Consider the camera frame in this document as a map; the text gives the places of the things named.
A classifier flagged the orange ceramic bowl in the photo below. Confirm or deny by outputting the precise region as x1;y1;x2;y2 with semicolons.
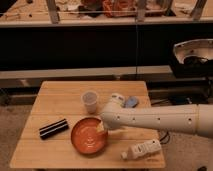
71;117;108;155

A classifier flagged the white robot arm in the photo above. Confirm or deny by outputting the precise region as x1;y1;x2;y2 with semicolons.
99;93;213;139

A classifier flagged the silver robot base dome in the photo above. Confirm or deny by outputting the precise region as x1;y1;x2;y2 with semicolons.
173;39;213;64

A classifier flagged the translucent plastic cup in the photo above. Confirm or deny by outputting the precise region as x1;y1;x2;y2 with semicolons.
81;91;98;114

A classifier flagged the blue sponge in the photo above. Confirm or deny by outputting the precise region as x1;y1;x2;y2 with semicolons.
125;96;139;108

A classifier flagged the black striped box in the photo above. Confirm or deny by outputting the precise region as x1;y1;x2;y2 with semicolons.
39;119;69;140

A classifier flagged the wooden table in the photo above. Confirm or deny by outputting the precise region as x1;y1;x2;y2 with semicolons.
10;81;165;170

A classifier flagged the orange basket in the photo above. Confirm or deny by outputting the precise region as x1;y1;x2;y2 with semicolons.
102;0;136;17

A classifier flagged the black cable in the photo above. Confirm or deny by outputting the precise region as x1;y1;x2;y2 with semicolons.
158;129;171;145

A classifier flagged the metal shelf rail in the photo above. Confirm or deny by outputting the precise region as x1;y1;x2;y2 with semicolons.
0;16;213;28

